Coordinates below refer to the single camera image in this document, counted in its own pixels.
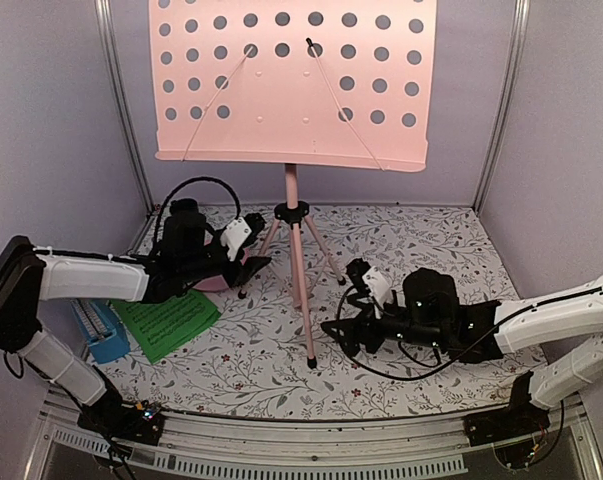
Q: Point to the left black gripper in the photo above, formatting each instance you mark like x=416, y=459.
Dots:
x=242, y=273

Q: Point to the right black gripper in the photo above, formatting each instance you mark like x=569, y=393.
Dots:
x=363, y=320

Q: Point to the pink music stand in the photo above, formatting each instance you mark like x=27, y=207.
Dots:
x=322, y=83

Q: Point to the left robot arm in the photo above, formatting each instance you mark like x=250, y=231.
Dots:
x=30, y=275

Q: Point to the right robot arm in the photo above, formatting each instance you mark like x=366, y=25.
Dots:
x=521, y=324

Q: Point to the pink plate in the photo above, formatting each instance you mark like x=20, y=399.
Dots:
x=216, y=282

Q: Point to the green sheet music stack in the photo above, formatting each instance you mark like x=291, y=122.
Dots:
x=161, y=329

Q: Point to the blue melodica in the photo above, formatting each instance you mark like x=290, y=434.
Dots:
x=102, y=329

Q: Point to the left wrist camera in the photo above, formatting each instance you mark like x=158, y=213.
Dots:
x=241, y=232

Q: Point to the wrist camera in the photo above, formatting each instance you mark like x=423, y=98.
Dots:
x=372, y=284
x=241, y=232

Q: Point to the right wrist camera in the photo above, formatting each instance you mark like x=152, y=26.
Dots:
x=372, y=284

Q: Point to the front aluminium rail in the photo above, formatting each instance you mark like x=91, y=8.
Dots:
x=195, y=446

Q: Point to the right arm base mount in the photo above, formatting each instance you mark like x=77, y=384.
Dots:
x=518, y=418

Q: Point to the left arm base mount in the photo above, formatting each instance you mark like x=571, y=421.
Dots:
x=141, y=423

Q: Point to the left aluminium frame post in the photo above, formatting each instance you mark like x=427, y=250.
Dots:
x=105, y=26

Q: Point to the aluminium frame post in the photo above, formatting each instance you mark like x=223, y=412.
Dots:
x=497, y=136
x=105, y=26

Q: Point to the right aluminium frame post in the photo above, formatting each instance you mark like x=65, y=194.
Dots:
x=497, y=136

